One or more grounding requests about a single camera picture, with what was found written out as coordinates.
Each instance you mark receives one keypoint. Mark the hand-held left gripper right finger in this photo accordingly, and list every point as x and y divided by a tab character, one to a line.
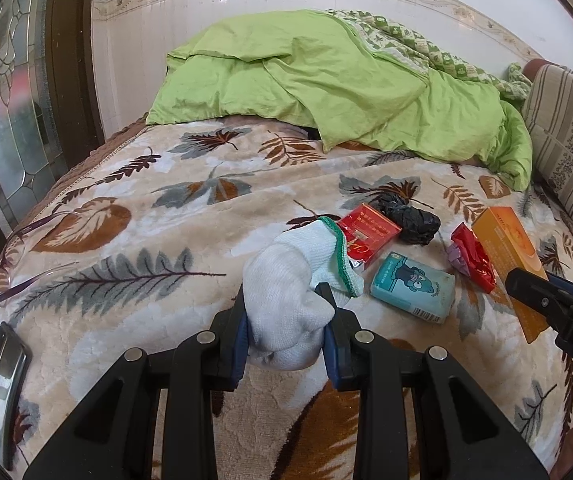
330	360

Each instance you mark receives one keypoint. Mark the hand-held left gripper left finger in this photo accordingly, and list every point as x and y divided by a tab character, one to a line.
239	355

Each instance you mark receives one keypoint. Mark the orange cardboard box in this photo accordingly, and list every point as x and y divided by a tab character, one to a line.
509	245

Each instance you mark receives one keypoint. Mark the red plastic wrapper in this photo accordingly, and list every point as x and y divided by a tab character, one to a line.
476	257

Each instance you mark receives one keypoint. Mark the white sock green trim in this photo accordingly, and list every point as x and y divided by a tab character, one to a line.
286	290

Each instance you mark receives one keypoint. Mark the teal tissue pack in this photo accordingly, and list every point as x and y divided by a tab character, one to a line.
411	287

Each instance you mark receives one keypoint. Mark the red cigarette pack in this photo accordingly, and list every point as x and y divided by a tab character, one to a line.
371	232

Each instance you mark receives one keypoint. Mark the black plastic bag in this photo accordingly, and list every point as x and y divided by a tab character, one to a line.
411	222

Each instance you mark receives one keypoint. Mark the leaf print blanket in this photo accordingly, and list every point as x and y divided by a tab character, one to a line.
166	240

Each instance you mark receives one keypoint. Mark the striped floral cushion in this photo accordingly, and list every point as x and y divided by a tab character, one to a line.
566	140

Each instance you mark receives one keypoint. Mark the black smartphone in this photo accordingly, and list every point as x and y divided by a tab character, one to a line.
4	385

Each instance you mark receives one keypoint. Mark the eyeglasses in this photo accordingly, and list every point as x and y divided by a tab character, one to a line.
4	300

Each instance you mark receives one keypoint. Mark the green patterned quilt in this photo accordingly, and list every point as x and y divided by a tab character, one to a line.
416	45

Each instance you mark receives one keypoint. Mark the stained glass door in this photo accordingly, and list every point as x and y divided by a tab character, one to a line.
11	110

